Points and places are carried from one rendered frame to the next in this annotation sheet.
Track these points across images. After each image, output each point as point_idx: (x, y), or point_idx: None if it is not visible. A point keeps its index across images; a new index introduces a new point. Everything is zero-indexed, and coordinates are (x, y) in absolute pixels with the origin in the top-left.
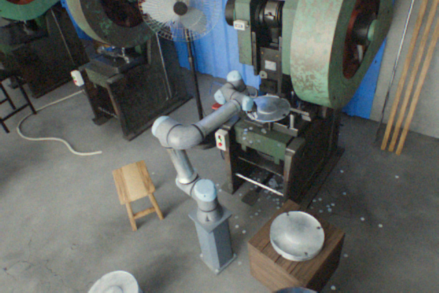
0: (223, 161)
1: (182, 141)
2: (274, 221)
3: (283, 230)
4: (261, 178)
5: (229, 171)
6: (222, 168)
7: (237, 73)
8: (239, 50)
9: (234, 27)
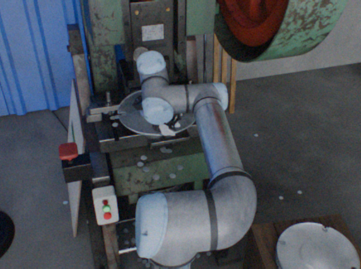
0: (53, 253)
1: (248, 219)
2: (281, 263)
3: (304, 266)
4: (134, 235)
5: (114, 255)
6: (64, 264)
7: (159, 53)
8: (93, 21)
9: None
